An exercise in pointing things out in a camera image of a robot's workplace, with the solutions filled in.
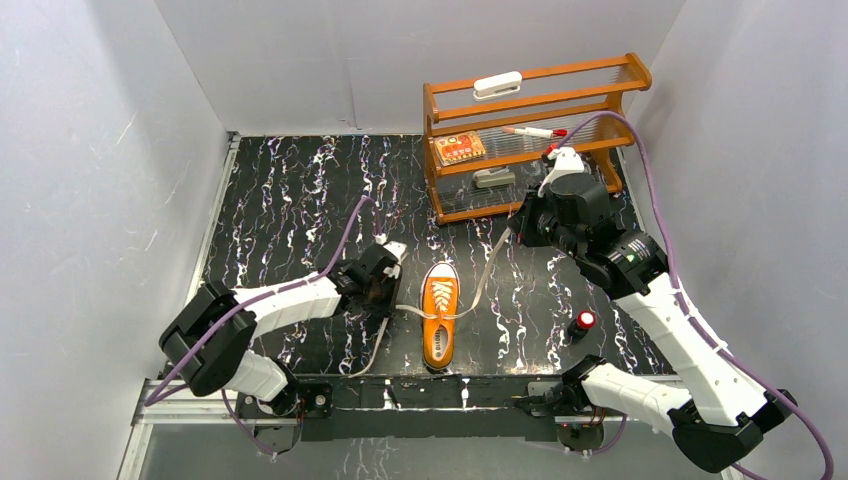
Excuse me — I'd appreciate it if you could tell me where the grey stapler on bottom shelf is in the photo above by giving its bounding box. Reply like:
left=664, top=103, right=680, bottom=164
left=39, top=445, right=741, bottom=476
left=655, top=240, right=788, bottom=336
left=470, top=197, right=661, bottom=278
left=472, top=167, right=516, bottom=189

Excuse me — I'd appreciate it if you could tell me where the white stapler on top shelf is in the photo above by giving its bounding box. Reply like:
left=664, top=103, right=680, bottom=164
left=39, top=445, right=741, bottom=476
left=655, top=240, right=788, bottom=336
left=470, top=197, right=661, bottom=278
left=472, top=71, right=523, bottom=102

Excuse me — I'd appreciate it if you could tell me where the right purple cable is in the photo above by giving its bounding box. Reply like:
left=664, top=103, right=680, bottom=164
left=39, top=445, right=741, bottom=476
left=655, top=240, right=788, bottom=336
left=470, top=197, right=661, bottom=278
left=556, top=110, right=836, bottom=480

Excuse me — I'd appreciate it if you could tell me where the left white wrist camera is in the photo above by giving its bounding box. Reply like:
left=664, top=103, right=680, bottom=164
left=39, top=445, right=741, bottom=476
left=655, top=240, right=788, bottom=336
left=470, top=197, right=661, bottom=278
left=382, top=241, right=408, bottom=280

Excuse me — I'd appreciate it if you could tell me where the orange wooden shelf rack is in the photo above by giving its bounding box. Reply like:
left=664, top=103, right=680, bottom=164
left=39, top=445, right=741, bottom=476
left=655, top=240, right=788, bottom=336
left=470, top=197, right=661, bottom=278
left=422, top=53, right=653, bottom=225

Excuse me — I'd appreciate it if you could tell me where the red white marker pen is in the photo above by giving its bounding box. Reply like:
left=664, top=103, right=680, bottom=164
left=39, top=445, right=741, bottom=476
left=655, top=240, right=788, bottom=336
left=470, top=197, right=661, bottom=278
left=502, top=126, right=568, bottom=139

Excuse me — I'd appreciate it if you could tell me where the white shoelace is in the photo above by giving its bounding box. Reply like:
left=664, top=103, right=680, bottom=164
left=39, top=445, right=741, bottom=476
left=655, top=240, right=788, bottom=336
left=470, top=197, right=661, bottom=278
left=343, top=228, right=511, bottom=379

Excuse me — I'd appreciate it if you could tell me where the orange snack packet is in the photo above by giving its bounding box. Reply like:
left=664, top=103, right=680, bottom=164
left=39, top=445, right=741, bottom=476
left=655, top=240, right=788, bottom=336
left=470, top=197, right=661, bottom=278
left=434, top=131, right=486, bottom=166

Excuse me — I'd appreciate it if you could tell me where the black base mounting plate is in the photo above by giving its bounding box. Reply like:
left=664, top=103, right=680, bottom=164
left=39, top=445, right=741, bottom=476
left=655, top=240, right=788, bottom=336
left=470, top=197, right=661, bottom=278
left=234, top=374, right=623, bottom=456

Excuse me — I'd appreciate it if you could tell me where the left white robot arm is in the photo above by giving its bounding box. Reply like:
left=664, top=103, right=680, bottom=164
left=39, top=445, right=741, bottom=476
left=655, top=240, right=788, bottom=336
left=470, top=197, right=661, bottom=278
left=158, top=242, right=406, bottom=416

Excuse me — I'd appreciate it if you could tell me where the orange canvas sneaker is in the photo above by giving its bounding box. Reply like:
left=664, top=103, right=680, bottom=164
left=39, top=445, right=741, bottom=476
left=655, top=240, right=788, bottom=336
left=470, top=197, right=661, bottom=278
left=420, top=262, right=460, bottom=371

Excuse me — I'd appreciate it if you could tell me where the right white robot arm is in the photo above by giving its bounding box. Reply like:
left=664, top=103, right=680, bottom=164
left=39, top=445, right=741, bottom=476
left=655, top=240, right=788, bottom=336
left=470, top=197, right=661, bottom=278
left=508, top=174, right=791, bottom=473

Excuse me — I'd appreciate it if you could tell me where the red emergency stop button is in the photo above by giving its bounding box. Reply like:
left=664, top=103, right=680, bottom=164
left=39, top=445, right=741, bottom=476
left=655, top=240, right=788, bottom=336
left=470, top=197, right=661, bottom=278
left=566, top=310, right=597, bottom=343

